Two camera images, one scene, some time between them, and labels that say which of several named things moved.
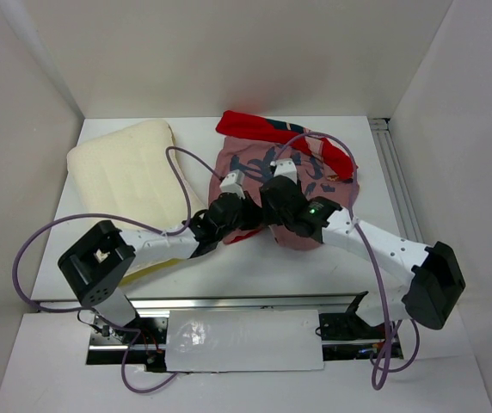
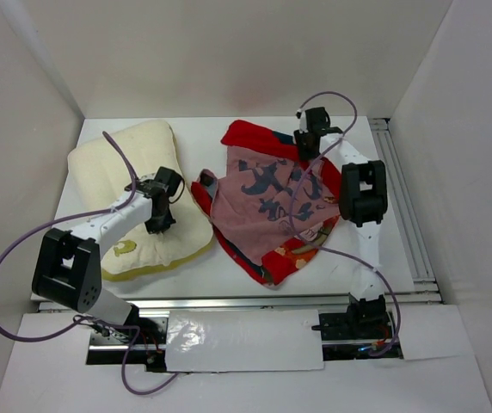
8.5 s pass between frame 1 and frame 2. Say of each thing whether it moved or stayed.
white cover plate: stayed
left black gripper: moved
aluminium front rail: stayed
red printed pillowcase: moved
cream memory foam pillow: stayed
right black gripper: moved
